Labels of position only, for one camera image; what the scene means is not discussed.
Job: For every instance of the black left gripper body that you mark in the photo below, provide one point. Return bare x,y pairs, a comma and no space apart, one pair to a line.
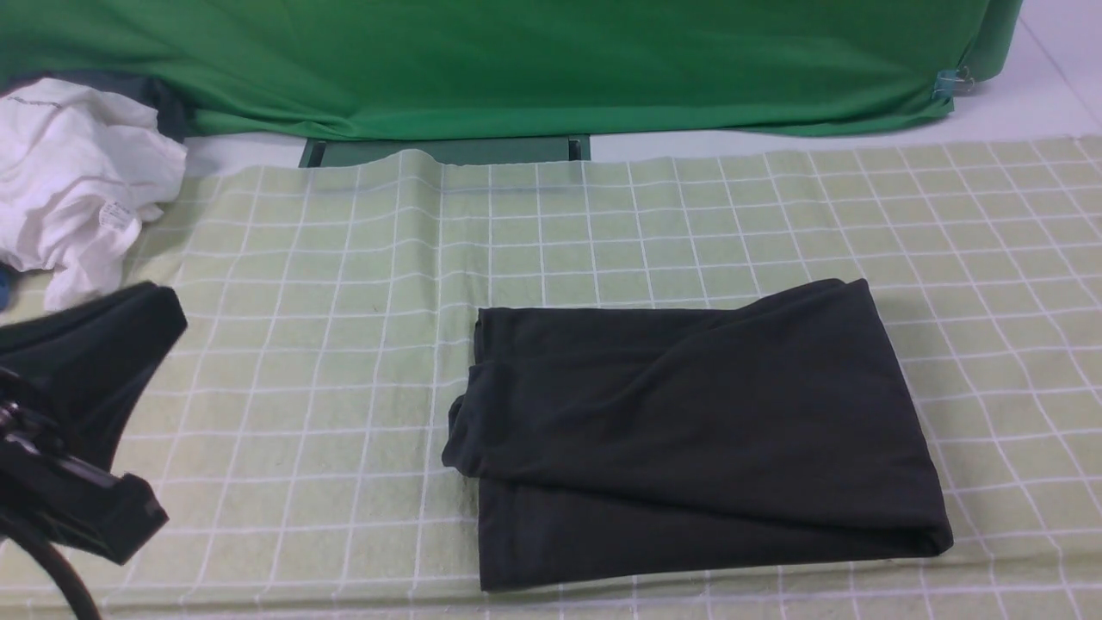
62,484

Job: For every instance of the white crumpled t-shirt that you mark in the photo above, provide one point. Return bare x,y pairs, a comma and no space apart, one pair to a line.
82,171

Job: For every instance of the light green checkered cloth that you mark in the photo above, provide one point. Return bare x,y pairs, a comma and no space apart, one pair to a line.
294,434

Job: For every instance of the dark gray long-sleeve top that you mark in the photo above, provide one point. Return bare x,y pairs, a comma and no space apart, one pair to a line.
614,442

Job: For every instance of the green backdrop cloth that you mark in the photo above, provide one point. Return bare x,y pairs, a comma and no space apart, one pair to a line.
427,70

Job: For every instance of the blue object at edge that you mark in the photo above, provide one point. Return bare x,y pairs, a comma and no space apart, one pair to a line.
6,290

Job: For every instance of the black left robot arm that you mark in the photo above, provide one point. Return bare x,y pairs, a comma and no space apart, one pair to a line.
71,381

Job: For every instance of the dark green metal bracket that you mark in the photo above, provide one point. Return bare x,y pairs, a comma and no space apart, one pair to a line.
320,153

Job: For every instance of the dark gray garment under shirt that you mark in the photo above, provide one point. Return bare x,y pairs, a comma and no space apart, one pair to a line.
173,114

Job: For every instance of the teal binder clip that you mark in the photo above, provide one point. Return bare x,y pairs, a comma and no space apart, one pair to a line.
952,83

